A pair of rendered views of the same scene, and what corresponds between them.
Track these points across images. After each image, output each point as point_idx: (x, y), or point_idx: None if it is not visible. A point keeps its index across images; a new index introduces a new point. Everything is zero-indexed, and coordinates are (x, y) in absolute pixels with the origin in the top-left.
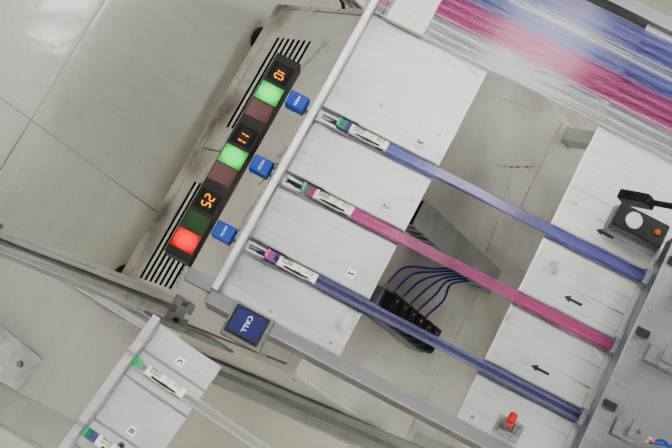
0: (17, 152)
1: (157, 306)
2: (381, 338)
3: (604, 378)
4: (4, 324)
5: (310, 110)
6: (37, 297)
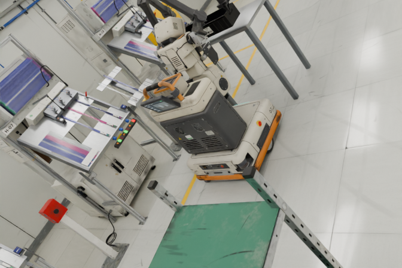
0: (170, 170)
1: (138, 117)
2: None
3: (70, 102)
4: None
5: (112, 135)
6: (167, 157)
